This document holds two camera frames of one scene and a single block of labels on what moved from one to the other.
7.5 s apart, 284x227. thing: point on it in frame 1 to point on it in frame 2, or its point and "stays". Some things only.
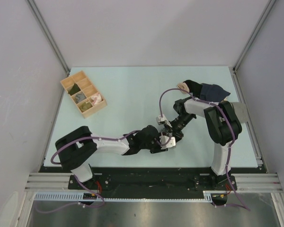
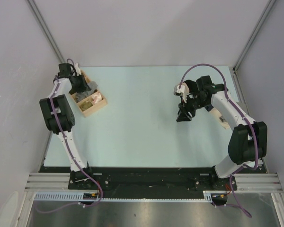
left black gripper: x=159 y=148 to x=84 y=87
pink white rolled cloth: x=96 y=99 stays
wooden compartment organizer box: x=84 y=94 stays
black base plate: x=153 y=179 stays
